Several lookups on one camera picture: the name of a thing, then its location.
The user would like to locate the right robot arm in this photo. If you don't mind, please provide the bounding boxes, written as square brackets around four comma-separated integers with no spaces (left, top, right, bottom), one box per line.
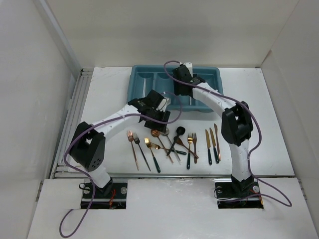
[172,64,254,198]

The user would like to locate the gold fork lying sideways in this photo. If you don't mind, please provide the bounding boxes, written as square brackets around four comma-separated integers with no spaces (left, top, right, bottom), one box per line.
[151,142,187,155]

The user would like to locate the aluminium rail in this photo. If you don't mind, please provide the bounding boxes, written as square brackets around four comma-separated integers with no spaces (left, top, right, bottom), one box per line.
[109,173,231,179]

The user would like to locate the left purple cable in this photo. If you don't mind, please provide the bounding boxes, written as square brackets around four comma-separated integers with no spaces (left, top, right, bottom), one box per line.
[59,91,183,237]

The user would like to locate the gold knife green handle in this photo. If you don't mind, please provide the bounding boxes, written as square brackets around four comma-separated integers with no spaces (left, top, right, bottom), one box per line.
[209,128,220,164]
[205,130,212,165]

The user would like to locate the rose gold knife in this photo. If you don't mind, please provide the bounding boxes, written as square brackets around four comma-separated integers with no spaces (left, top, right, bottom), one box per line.
[214,124,221,161]

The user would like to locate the purple cable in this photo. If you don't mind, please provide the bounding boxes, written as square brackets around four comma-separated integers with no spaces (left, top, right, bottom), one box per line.
[163,60,293,208]
[59,91,183,237]

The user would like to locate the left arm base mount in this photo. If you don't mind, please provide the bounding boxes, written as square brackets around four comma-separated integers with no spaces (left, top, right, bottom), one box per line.
[79,179,128,210]

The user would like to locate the blue plastic cutlery tray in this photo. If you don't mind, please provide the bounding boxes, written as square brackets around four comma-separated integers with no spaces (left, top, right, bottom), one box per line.
[127,65,223,113]

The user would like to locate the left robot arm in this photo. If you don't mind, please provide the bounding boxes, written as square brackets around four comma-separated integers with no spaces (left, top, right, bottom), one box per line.
[65,90,170,198]

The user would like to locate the black round spoon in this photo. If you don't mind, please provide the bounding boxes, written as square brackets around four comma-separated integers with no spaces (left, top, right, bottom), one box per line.
[166,126,185,156]

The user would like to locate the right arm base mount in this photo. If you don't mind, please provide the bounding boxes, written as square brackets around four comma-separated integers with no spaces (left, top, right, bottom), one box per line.
[214,181,264,209]

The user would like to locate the gold fork green handle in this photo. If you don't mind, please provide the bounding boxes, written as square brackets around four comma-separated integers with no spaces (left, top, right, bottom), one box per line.
[144,138,161,173]

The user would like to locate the gold fork dark handle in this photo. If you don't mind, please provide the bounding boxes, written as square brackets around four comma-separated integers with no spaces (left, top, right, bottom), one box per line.
[186,132,193,170]

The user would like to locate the copper fork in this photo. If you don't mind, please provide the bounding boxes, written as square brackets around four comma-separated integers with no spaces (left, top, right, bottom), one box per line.
[192,133,198,164]

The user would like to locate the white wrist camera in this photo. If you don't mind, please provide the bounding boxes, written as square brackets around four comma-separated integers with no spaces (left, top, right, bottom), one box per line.
[156,97,171,112]
[184,62,193,76]

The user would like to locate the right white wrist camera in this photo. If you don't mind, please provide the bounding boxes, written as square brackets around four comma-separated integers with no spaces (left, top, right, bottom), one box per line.
[184,62,193,76]

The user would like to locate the white silver round spoon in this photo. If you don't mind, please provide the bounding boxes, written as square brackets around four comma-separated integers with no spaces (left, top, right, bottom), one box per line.
[163,128,181,165]

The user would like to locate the copper round spoon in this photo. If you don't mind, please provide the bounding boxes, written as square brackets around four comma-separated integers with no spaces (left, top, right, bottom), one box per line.
[151,129,167,153]

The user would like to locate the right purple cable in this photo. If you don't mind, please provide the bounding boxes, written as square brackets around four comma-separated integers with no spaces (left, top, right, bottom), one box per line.
[163,60,293,208]

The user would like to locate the rose gold fork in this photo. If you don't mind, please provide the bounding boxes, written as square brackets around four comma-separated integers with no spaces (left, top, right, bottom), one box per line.
[127,130,139,170]

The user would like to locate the dark grey fork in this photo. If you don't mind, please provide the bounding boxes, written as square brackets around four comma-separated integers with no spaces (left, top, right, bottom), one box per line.
[133,132,151,172]

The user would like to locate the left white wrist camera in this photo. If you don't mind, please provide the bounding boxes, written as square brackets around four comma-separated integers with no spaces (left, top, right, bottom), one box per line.
[156,97,171,112]

